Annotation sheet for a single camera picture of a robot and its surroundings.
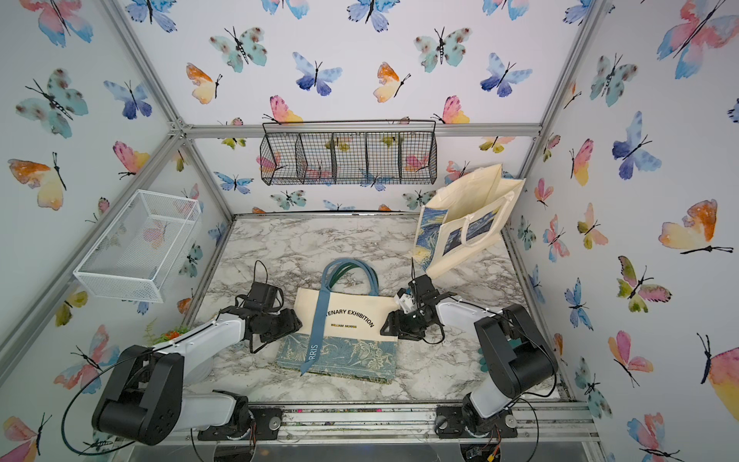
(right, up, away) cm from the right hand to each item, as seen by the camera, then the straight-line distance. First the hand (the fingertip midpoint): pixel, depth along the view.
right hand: (391, 332), depth 87 cm
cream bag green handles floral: (-18, +18, +17) cm, 31 cm away
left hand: (-29, +1, +4) cm, 29 cm away
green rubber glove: (+26, -7, -4) cm, 27 cm away
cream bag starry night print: (+21, +34, -2) cm, 40 cm away
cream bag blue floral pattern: (-15, -1, 0) cm, 15 cm away
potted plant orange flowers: (-62, +2, -12) cm, 63 cm away
